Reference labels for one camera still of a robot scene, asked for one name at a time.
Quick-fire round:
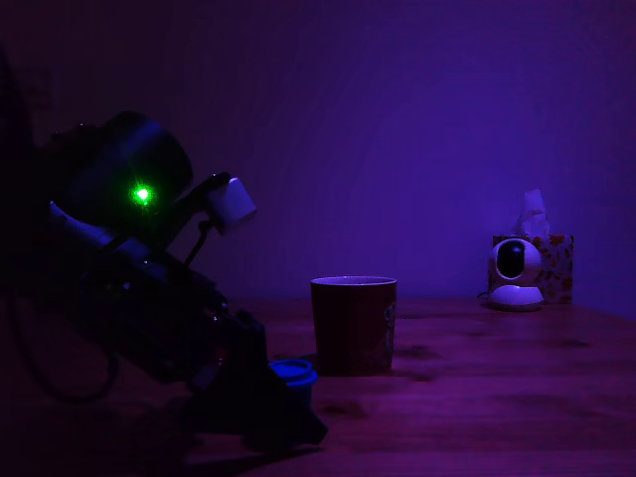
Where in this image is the blue coffee capsule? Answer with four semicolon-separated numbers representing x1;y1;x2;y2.
267;358;319;406

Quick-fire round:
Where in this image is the red ceramic mug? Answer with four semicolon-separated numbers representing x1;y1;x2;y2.
310;275;398;378

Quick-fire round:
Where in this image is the floral tissue box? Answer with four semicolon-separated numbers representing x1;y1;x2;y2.
492;235;575;305

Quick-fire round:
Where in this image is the white tissue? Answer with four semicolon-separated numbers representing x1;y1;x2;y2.
513;188;552;239

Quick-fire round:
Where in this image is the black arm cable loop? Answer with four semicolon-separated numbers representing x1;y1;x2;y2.
9;297;121;404

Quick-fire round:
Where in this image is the thin wrist camera cable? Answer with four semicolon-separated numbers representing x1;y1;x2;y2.
182;218;211;267

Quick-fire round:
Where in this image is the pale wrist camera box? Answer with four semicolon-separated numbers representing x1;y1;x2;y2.
173;172;258;236

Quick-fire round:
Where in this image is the small white round camera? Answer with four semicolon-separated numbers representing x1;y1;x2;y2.
486;238;546;313

